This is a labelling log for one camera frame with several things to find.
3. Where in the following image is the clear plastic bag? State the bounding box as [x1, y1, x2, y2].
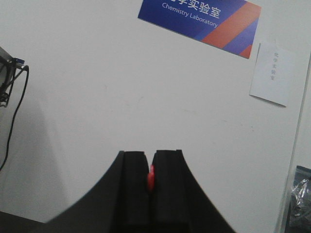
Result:
[289, 166, 311, 233]

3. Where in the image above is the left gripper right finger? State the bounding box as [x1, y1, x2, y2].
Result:
[151, 150, 234, 233]

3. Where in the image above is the blue chemistry laboratory sign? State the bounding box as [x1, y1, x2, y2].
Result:
[138, 0, 261, 59]

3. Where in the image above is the red plastic spoon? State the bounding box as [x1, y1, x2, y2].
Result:
[147, 165, 155, 193]

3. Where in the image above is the black hanging cable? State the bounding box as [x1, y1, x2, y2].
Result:
[0, 64, 30, 172]

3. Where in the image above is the white paper note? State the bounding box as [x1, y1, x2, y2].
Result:
[249, 42, 295, 107]

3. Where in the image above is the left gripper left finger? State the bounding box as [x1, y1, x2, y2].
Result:
[45, 151, 150, 233]

